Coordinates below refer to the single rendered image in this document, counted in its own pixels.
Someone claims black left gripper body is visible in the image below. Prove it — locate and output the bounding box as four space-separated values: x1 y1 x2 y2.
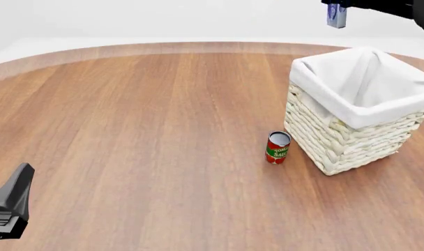
0 206 29 241

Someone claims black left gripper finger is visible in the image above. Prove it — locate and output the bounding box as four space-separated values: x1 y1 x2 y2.
0 162 36 220

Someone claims blue and white cream cheese box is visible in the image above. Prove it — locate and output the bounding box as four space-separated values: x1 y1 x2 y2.
326 3 348 29

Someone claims white cloth basket liner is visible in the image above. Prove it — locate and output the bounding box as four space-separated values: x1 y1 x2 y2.
289 46 424 130

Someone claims white woven wicker basket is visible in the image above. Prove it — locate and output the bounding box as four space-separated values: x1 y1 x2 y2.
283 46 424 176

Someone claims red tomato sauce can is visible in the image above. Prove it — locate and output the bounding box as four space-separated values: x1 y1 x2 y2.
265 130 292 165

